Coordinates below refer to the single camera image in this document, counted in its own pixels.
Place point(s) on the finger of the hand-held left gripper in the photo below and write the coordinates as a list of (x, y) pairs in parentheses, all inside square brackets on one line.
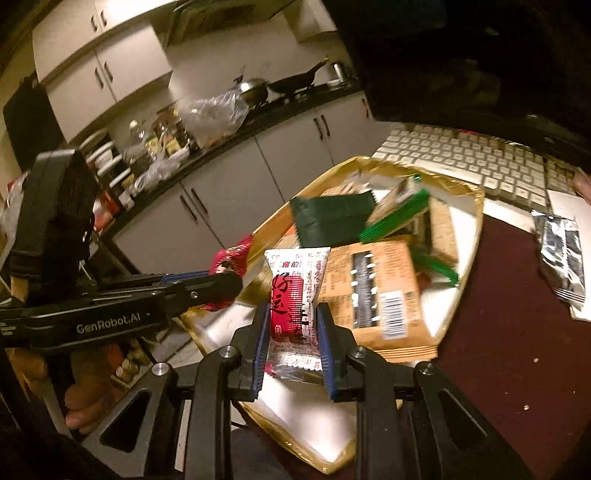
[(184, 277), (203, 290)]

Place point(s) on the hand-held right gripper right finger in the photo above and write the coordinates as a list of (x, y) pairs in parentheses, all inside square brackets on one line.
[(325, 360)]

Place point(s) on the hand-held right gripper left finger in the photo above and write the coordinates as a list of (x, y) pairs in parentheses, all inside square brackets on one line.
[(263, 341)]

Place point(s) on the red and white snack packet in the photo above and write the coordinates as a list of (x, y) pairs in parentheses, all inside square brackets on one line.
[(288, 295)]

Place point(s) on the gold cardboard box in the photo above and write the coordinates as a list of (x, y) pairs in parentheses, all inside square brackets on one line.
[(295, 424)]

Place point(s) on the orange snack packet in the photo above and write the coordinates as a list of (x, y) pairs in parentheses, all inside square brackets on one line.
[(401, 272)]

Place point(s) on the green edged snack packet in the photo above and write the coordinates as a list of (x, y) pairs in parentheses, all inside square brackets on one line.
[(397, 210)]

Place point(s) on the beige cracker packet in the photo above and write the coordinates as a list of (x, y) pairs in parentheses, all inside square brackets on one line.
[(443, 230)]

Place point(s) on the person's left hand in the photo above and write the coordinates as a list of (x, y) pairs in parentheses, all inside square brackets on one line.
[(87, 397)]

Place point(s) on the lower kitchen cabinets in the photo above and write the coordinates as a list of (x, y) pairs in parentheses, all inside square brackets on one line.
[(258, 180)]

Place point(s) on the kitchen cabinets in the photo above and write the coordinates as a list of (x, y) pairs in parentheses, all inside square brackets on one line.
[(258, 180), (124, 69)]

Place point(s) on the green wrapper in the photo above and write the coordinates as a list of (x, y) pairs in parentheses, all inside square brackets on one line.
[(438, 270)]

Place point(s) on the clear plastic bottle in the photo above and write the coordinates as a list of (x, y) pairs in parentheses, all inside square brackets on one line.
[(137, 138)]

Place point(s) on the stack of white bowls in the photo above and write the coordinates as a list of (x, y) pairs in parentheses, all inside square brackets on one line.
[(101, 152)]

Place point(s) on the clear plastic bag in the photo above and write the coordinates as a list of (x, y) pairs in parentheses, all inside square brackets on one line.
[(212, 113)]

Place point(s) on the black kitchen counter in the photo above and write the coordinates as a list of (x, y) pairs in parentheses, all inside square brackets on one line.
[(277, 115)]

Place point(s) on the steel pot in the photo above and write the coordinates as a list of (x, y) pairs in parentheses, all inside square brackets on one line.
[(251, 90)]

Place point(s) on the black appliance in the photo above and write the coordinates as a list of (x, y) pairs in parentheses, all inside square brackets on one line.
[(27, 124)]

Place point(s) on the upper kitchen cabinets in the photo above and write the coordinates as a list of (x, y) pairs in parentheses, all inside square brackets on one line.
[(124, 69)]

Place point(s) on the black wok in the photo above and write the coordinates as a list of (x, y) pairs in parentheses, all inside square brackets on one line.
[(295, 83)]

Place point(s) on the white keyboard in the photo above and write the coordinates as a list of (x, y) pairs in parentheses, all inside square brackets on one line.
[(471, 161)]

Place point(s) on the silver snack packet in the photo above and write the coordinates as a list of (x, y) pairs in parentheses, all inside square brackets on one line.
[(556, 258)]

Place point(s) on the steel cup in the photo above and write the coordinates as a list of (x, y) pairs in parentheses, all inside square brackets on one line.
[(340, 71)]

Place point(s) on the range hood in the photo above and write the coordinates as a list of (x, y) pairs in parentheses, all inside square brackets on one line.
[(217, 18)]

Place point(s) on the white paper sheet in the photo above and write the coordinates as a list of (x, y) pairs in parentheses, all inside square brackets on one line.
[(565, 203)]

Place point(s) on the pink snack packet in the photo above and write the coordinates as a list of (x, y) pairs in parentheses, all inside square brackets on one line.
[(582, 184)]

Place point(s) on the dark computer monitor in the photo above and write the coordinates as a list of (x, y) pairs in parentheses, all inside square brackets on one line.
[(461, 60)]

